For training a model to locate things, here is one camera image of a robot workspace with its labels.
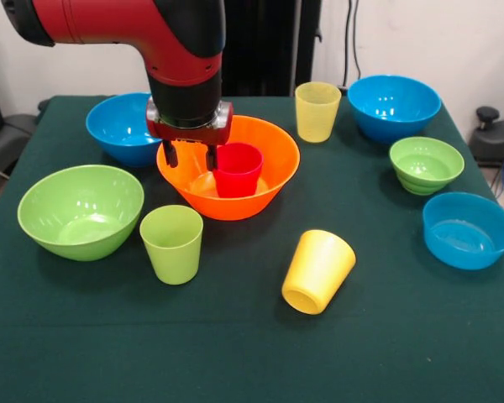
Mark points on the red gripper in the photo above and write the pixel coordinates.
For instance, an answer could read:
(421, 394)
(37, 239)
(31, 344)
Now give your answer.
(193, 135)

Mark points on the red cup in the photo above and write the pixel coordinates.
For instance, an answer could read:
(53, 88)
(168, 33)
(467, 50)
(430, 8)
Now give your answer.
(239, 180)

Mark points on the large orange bowl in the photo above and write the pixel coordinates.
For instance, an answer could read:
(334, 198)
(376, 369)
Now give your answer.
(273, 168)

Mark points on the large green bowl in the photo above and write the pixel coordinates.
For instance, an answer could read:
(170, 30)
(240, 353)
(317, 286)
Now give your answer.
(80, 218)

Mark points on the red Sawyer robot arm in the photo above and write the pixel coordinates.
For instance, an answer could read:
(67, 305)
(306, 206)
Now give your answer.
(185, 42)

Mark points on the large blue bowl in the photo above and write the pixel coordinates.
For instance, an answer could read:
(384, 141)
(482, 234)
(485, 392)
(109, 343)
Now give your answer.
(117, 130)
(395, 113)

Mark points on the green cup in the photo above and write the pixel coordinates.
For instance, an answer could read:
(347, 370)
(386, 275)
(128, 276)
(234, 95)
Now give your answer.
(172, 260)

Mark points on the pale translucent yellow cup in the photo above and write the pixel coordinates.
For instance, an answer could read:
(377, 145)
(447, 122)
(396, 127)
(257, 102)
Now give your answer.
(317, 117)

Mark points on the black chair base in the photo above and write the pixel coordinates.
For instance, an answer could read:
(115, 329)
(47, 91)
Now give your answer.
(8, 138)

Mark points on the dark green table cloth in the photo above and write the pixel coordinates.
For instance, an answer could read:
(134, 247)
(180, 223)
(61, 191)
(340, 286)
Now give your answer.
(235, 357)

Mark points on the small green bowl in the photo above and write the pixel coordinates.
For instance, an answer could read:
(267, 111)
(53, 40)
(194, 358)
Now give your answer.
(426, 172)

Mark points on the small blue bowl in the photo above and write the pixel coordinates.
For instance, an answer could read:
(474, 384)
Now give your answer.
(466, 239)

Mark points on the black knobbed equipment base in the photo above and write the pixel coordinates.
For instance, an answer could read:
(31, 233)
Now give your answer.
(495, 138)

